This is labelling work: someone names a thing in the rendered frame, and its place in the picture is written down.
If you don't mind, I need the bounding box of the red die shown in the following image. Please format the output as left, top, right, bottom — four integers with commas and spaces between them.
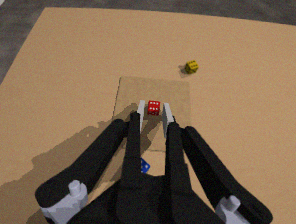
147, 101, 160, 116

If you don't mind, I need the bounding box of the yellow die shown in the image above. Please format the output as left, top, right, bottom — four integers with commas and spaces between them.
184, 60, 199, 75

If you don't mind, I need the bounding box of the blue die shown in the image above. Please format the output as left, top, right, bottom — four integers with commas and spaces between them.
141, 157, 151, 173

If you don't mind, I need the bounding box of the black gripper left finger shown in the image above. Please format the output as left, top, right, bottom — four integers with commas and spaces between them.
35, 100, 145, 224

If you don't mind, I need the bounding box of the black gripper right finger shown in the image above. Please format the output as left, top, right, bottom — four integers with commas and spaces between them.
162, 103, 273, 224

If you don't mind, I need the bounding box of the tan square mat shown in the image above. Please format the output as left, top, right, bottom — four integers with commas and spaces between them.
113, 76, 191, 151

